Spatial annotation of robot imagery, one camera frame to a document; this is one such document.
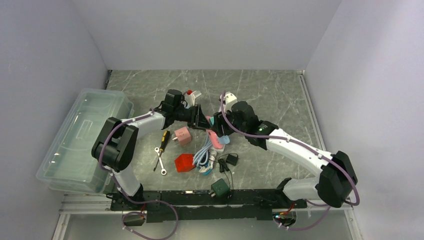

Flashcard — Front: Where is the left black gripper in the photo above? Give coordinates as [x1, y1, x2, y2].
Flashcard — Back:
[173, 103, 212, 131]

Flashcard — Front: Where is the light blue charger plug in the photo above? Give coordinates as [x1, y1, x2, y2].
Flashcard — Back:
[218, 135, 230, 145]

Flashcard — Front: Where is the pink triangular power strip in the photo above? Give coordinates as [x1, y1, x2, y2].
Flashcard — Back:
[206, 129, 225, 150]

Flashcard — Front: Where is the clear plastic storage bin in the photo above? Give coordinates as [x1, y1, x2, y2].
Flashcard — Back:
[36, 88, 134, 194]

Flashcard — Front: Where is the pink socket adapter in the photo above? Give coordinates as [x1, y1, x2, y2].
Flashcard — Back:
[172, 126, 192, 146]

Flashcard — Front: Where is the teal blue plug adapter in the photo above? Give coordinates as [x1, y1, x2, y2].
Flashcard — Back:
[198, 164, 214, 176]

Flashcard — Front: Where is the silver ratchet wrench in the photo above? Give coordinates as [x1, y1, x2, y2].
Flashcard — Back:
[153, 147, 167, 176]

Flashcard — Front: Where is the dark green cube socket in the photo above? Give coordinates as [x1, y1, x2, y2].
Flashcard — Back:
[210, 178, 230, 198]

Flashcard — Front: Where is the black charger with thin cable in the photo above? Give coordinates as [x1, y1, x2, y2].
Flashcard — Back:
[215, 153, 239, 190]

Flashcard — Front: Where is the white multicolour power strip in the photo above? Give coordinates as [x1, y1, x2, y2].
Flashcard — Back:
[215, 146, 225, 154]

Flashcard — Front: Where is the red cube socket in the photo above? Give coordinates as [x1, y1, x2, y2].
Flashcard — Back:
[174, 153, 196, 173]

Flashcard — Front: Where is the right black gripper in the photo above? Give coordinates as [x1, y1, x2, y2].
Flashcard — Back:
[211, 107, 248, 138]

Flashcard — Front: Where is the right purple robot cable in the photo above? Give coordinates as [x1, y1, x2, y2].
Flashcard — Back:
[219, 91, 361, 232]

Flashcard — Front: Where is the light blue cable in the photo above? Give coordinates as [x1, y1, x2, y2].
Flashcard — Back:
[192, 134, 215, 168]

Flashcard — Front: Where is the black yellow screwdriver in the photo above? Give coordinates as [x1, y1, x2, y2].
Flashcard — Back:
[159, 130, 171, 153]

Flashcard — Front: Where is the black aluminium base frame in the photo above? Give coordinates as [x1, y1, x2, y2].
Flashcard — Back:
[106, 186, 308, 223]

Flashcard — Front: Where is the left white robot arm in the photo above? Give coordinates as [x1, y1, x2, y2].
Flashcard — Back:
[91, 89, 211, 210]

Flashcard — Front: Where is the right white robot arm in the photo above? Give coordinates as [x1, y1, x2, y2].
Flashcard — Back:
[211, 100, 360, 208]

